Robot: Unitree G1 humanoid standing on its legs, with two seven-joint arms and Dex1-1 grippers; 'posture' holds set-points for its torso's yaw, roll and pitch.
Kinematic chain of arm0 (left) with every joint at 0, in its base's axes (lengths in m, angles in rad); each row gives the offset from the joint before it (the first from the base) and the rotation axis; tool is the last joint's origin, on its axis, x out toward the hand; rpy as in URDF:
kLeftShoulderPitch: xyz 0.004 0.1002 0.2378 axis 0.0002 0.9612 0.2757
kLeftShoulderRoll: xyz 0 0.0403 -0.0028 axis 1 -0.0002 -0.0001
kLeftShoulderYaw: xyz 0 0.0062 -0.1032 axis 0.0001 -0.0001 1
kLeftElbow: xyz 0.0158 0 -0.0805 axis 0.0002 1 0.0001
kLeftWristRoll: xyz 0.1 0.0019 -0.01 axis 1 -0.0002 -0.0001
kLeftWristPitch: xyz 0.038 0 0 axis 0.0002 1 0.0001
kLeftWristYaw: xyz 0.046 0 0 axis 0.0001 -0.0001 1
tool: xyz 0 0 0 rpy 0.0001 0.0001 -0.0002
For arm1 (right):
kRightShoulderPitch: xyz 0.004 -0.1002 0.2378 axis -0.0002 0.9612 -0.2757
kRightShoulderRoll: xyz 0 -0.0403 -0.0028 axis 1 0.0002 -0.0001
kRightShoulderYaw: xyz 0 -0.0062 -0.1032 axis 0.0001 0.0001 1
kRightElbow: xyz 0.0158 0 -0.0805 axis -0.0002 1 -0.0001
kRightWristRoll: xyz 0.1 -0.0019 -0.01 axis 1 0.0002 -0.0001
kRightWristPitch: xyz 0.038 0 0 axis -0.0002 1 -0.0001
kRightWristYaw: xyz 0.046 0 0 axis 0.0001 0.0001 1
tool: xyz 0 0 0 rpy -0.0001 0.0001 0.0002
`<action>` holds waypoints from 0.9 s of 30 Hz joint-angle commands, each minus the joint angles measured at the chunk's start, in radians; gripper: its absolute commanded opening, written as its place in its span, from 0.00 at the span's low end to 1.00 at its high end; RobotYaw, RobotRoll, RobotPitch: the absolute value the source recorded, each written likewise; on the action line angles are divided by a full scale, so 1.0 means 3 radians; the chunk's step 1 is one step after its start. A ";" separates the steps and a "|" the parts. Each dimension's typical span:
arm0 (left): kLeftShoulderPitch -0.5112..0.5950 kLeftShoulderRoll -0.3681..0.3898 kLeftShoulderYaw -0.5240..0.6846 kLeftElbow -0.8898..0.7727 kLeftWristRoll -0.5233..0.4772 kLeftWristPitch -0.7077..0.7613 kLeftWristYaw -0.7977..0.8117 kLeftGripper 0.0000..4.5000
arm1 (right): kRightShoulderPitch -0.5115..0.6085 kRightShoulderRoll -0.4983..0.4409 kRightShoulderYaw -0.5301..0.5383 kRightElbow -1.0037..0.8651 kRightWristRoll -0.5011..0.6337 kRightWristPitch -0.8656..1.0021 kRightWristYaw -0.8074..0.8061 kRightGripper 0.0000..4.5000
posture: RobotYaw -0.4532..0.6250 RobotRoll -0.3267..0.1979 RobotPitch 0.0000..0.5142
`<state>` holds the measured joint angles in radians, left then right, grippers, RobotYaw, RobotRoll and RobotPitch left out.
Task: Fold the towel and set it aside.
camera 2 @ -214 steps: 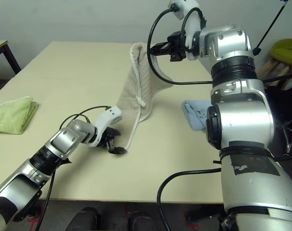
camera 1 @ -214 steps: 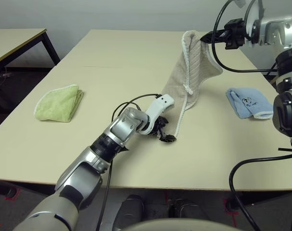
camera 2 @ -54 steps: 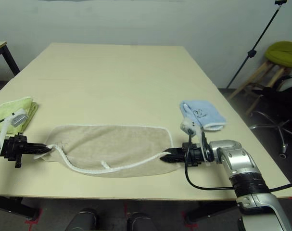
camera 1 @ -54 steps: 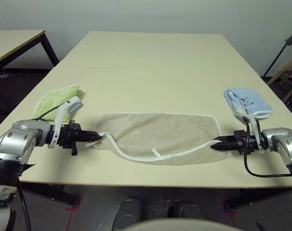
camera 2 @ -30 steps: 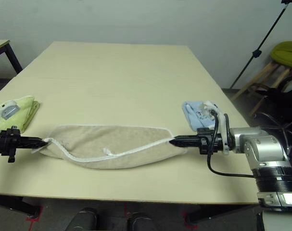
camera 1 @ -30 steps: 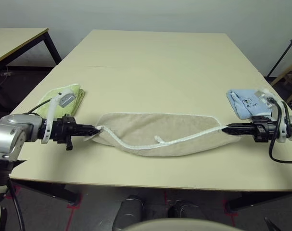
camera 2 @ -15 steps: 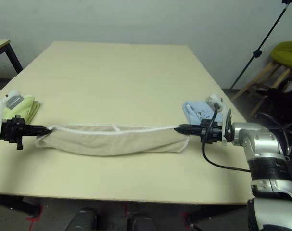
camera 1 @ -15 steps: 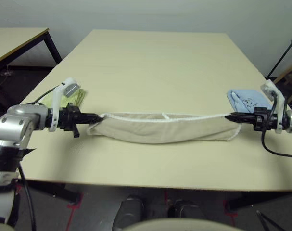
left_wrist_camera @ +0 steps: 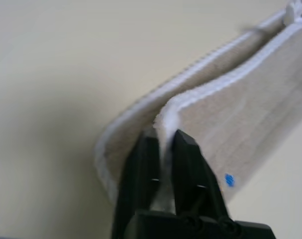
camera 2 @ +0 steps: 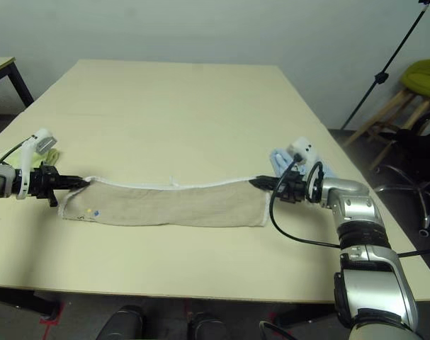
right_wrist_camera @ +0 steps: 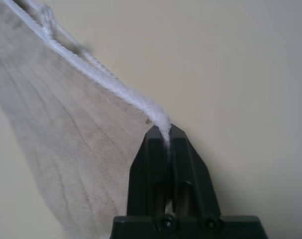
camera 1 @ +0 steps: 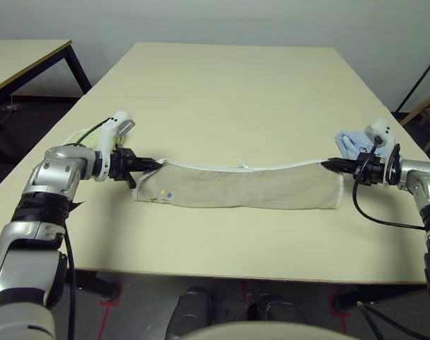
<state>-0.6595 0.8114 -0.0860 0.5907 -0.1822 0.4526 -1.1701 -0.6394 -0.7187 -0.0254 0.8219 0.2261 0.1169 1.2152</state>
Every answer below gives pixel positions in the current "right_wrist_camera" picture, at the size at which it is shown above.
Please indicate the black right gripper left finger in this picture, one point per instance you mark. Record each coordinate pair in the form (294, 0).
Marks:
(145, 174)

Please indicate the beige towel with white trim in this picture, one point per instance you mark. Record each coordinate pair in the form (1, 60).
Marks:
(53, 124)

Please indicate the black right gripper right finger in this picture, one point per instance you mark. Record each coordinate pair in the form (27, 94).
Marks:
(190, 174)

